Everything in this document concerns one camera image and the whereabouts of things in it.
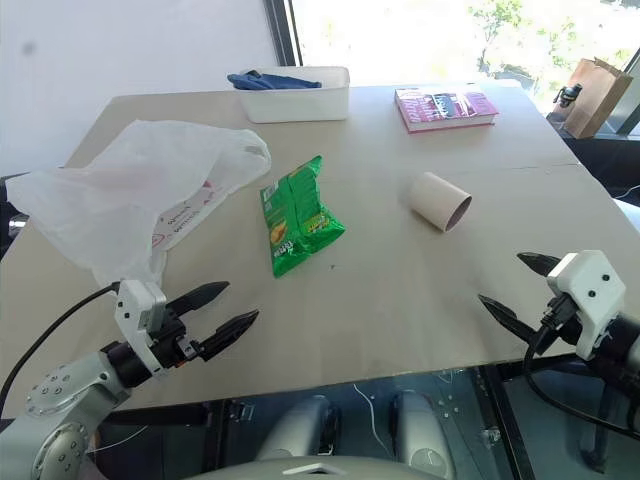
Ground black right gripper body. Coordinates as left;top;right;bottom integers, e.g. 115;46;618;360
538;293;582;350

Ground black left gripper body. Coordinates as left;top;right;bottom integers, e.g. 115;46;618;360
147;311;207;371

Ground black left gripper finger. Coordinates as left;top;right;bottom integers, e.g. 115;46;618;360
195;309;261;362
165;280;232;318

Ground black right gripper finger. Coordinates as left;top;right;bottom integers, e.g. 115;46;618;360
477;293;542;347
516;252;562;279

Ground beige cardboard tube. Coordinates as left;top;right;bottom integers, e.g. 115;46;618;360
409;171;474;235

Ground silver robot leg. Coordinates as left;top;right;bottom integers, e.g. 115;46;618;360
252;394;342;464
388;389;457;480

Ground white translucent plastic bag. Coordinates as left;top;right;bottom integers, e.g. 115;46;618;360
5;119;273;290

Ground green snack packet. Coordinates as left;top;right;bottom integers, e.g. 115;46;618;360
259;154;348;279

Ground silver robot torso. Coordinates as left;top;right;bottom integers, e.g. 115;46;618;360
184;453;451;480

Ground brown paper bag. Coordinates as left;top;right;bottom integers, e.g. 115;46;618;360
562;57;634;140

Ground pink book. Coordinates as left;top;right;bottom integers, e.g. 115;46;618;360
393;87;500;135

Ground white plastic bin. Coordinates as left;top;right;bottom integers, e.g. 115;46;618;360
234;65;351;124

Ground blue cloth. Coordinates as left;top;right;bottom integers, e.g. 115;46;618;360
226;71;323;92

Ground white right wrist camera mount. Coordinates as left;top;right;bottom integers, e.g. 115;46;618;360
546;250;628;361

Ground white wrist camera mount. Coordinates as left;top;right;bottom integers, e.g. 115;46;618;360
546;250;628;361
113;279;168;376

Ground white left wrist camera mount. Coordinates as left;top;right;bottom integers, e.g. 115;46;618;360
113;279;168;376

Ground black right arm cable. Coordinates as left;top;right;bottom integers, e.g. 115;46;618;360
523;294;640;435

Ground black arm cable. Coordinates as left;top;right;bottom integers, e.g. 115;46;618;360
523;294;640;435
0;280;122;407

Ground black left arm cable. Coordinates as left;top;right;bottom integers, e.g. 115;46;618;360
0;280;122;407

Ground black window frame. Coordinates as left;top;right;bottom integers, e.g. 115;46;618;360
269;0;304;68

